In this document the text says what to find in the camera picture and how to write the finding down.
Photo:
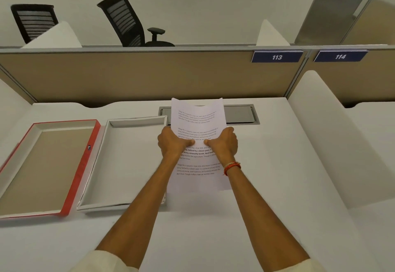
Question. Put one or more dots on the person's right hand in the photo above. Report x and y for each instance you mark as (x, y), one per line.
(226, 145)

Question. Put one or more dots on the person's left hand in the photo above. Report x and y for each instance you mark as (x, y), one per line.
(172, 142)

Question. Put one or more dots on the printed white paper sheet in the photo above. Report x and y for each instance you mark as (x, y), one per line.
(197, 114)

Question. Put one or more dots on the white cardboard box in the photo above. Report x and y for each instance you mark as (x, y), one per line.
(123, 167)

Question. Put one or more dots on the red box lid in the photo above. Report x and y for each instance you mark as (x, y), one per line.
(46, 170)

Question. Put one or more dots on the person's left forearm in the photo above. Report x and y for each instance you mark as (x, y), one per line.
(142, 207)

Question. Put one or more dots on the person's right forearm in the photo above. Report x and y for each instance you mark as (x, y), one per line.
(262, 216)

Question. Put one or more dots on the orange thread wristband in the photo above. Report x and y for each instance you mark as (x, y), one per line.
(231, 168)

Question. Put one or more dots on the wide beige partition panel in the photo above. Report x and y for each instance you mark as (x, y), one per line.
(154, 77)

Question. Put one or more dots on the blue number sign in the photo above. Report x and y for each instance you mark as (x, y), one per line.
(340, 56)
(276, 56)

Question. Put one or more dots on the black office chair with armrest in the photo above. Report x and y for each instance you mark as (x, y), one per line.
(135, 37)

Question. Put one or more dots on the white desk divider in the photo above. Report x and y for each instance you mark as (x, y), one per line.
(12, 108)
(271, 36)
(339, 145)
(58, 39)

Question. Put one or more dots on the cream left sleeve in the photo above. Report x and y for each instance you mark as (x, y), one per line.
(102, 262)

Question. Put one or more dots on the cream sleeve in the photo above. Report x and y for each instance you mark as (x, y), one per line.
(102, 262)
(308, 267)

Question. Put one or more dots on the cream right sleeve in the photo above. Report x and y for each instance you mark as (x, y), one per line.
(308, 267)

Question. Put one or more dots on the glass door panel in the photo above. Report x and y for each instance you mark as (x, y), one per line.
(327, 15)

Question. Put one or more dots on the black mesh office chair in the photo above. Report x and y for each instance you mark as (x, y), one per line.
(18, 12)

